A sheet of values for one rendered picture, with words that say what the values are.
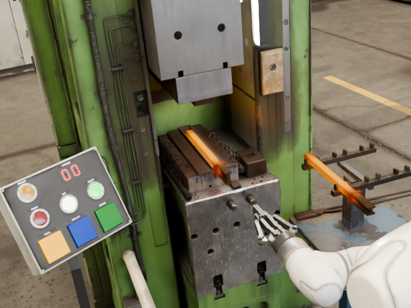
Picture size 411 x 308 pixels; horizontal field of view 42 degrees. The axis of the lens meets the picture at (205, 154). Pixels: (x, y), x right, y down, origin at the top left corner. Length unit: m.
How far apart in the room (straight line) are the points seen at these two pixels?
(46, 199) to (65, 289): 1.50
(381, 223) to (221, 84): 0.83
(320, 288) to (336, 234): 0.74
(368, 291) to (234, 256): 1.34
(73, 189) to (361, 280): 1.09
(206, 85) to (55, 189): 0.60
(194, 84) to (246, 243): 0.68
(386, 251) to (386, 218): 1.37
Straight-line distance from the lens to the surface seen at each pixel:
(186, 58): 1.78
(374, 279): 0.82
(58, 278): 3.22
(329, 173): 1.93
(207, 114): 2.41
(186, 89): 1.80
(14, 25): 7.02
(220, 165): 1.93
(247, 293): 2.27
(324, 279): 1.37
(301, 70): 2.15
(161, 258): 2.27
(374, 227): 2.15
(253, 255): 2.16
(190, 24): 1.75
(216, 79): 1.83
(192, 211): 1.94
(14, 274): 3.37
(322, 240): 2.06
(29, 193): 1.66
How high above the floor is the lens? 1.93
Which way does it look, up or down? 27 degrees down
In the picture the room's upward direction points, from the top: 6 degrees counter-clockwise
